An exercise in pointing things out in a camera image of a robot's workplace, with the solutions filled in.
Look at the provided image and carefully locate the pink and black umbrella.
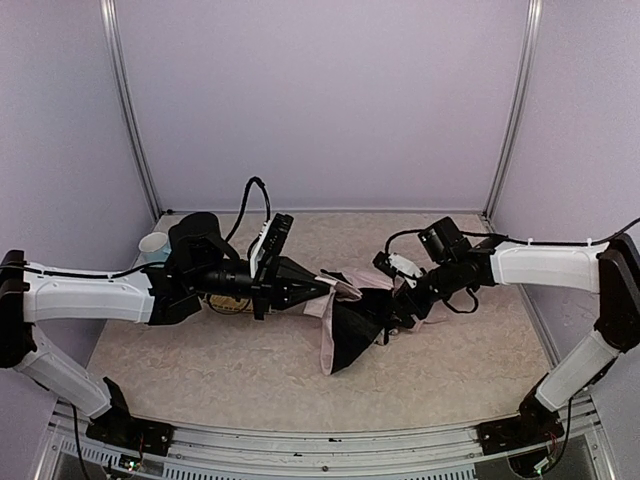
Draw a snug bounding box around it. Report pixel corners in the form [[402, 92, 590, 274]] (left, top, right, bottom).
[[303, 268, 439, 376]]

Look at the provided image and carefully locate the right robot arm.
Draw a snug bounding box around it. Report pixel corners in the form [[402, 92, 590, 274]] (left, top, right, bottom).
[[373, 217, 639, 437]]

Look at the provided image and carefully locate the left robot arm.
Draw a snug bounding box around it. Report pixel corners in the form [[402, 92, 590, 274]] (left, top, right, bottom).
[[1, 212, 330, 427]]

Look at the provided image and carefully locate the woven bamboo tray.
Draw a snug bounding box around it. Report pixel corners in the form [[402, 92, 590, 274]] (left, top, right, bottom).
[[206, 295, 253, 315]]

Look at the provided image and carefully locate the light blue enamel mug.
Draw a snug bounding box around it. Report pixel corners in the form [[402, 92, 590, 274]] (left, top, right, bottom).
[[138, 231, 171, 263]]

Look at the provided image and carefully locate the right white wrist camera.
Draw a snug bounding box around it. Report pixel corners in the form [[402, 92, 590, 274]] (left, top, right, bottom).
[[373, 252, 424, 288]]

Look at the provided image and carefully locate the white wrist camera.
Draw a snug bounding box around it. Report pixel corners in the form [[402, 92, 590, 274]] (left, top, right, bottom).
[[373, 252, 424, 288], [249, 213, 294, 279]]

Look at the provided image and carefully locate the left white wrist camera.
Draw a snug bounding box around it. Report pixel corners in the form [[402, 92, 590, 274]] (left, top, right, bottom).
[[249, 213, 294, 279]]

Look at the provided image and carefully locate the aluminium front rail frame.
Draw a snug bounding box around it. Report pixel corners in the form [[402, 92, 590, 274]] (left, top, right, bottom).
[[27, 395, 620, 479]]

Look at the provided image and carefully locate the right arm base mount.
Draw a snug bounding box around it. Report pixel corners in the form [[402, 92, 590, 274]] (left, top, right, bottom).
[[476, 417, 565, 456]]

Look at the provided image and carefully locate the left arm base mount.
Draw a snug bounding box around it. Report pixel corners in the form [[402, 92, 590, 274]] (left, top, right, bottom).
[[86, 417, 175, 457]]

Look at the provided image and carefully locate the right aluminium corner post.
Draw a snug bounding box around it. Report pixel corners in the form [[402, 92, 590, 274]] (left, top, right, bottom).
[[483, 0, 544, 223]]

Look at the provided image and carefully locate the aluminium corner post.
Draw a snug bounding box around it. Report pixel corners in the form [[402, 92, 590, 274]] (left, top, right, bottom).
[[100, 0, 163, 221], [483, 0, 544, 223]]

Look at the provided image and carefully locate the left aluminium corner post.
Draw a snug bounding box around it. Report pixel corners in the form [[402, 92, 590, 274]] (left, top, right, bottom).
[[100, 0, 163, 221]]

